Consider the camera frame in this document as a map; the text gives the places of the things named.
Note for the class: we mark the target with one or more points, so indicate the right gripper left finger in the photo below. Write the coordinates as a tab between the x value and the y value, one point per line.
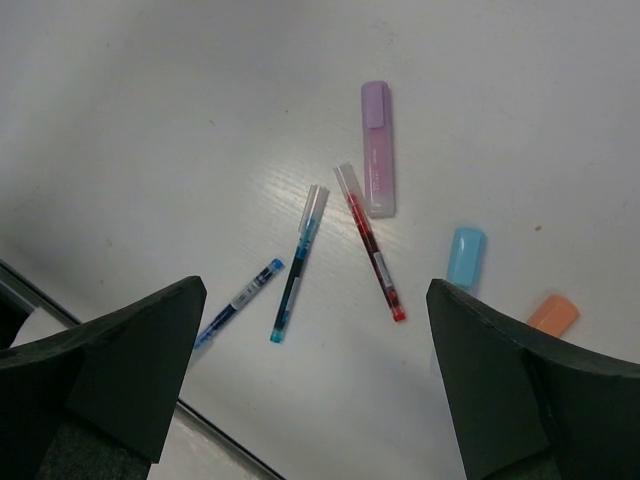
96	401

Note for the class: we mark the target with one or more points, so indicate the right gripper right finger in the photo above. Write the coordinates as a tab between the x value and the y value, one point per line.
527	405

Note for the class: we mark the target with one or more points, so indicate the orange highlighter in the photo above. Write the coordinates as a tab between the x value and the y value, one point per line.
554	316

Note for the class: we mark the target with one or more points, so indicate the blue highlighter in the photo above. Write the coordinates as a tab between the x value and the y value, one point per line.
466	257

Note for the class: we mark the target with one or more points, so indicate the red gel pen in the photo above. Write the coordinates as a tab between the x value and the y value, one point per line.
352	193

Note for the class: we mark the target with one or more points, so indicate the dark blue gel pen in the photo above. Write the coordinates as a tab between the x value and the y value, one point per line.
247	293

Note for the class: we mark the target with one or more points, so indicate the teal gel pen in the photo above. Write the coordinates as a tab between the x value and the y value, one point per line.
308	227

